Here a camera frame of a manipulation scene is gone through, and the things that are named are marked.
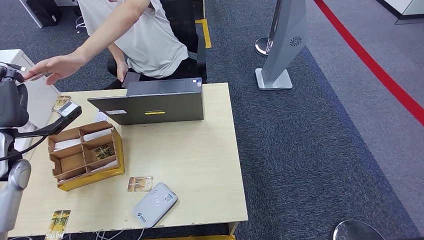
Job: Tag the red floor tape line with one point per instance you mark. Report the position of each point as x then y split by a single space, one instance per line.
365 58

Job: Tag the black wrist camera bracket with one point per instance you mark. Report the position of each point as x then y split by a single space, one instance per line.
63 122

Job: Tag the black smartphone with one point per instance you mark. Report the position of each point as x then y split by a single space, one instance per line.
130 78

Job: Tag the wooden card organizer tray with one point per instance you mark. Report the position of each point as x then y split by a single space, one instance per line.
99 175

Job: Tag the grey card reader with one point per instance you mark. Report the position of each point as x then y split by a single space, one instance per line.
154 205

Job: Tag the white cabinet box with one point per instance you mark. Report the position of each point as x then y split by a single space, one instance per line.
38 91

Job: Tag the person's left hand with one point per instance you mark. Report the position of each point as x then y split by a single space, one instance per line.
63 64

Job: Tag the grey kiosk stand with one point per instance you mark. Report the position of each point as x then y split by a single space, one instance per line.
284 39

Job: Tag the white furniture leg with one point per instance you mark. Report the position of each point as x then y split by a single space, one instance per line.
31 14

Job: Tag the chrome stanchion post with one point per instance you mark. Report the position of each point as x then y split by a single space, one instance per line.
261 46

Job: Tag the white card stack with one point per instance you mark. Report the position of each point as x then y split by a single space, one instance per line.
68 144
97 135

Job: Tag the person's right forearm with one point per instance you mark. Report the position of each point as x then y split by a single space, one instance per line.
117 53

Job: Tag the person's right hand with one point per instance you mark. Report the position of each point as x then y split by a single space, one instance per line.
122 71

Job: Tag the yellow floor tape strip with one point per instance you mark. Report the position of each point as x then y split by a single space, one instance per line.
192 238
206 36

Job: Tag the black office chair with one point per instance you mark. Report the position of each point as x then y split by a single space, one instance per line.
185 20

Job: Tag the white furniture corner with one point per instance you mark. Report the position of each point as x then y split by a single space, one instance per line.
410 6

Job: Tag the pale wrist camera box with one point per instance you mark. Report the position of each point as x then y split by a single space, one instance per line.
68 108

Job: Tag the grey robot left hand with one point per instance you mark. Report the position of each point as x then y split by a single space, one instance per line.
13 102

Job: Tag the person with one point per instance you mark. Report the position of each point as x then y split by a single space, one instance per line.
152 43

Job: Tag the black bag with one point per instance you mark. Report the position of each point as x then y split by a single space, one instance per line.
45 13

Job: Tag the chrome round base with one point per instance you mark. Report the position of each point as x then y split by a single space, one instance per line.
356 232

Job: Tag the grey laptop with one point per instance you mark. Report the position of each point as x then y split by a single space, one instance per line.
149 109

